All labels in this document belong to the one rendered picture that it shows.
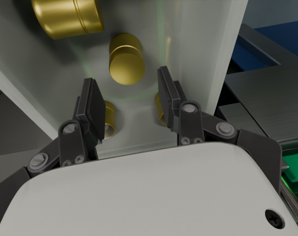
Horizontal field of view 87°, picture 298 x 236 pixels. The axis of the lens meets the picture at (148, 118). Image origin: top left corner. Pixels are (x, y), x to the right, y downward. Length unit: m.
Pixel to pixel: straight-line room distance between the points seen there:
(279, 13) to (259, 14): 0.05
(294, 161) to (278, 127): 0.04
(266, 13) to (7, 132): 0.93
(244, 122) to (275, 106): 0.05
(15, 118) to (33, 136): 0.18
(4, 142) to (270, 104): 0.82
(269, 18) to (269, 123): 0.33
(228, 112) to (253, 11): 0.30
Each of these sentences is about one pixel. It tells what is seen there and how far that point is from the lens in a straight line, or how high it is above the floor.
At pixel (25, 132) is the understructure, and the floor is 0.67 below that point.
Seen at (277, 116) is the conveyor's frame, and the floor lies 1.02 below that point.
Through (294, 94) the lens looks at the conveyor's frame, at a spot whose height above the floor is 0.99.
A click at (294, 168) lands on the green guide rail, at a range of 0.22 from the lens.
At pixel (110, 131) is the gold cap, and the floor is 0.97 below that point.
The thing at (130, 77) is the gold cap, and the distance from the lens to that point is 0.16.
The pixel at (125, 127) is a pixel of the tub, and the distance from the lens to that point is 0.23.
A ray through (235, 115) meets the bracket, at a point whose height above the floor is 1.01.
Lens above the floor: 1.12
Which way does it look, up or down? 41 degrees down
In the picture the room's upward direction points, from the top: 169 degrees clockwise
